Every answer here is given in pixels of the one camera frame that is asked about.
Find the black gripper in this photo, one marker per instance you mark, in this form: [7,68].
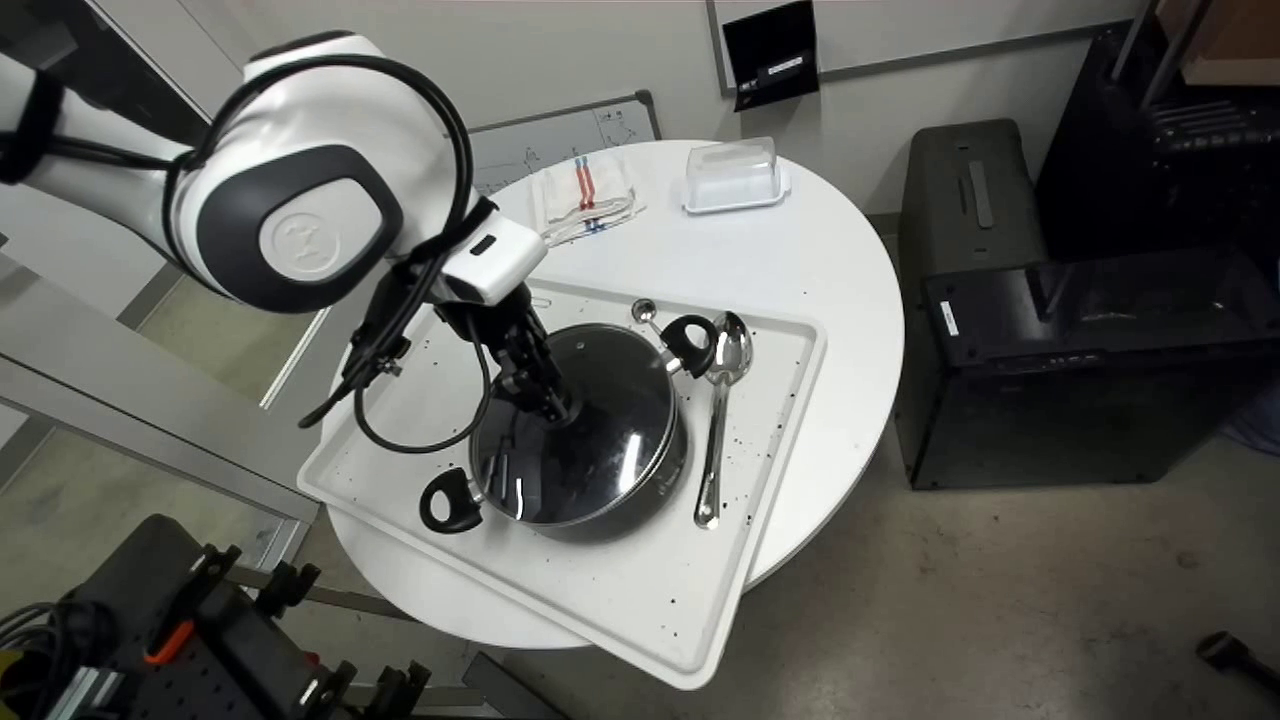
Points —
[516,340]

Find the glass pot lid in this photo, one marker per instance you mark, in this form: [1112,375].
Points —
[618,443]

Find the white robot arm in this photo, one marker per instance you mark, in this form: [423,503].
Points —
[330,171]

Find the black cooking pot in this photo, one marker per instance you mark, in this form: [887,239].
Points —
[455,503]

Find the small metal measuring spoon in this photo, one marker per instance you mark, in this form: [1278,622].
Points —
[644,314]

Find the large metal serving spoon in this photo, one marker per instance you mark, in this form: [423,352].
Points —
[732,358]

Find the white plastic tray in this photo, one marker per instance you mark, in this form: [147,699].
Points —
[655,590]

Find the round white table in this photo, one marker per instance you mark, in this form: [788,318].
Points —
[808,257]

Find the black equipment cart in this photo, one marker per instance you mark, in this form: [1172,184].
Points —
[167,633]

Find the black paper shredder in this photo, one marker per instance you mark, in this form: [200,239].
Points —
[1041,375]

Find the black shelf unit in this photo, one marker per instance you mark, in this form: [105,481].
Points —
[1140,160]

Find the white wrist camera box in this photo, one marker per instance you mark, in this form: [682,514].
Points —
[491,260]

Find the whiteboard leaning on wall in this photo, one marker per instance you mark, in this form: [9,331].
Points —
[524,146]

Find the black wall mounted holder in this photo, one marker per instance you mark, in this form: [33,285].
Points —
[772,53]

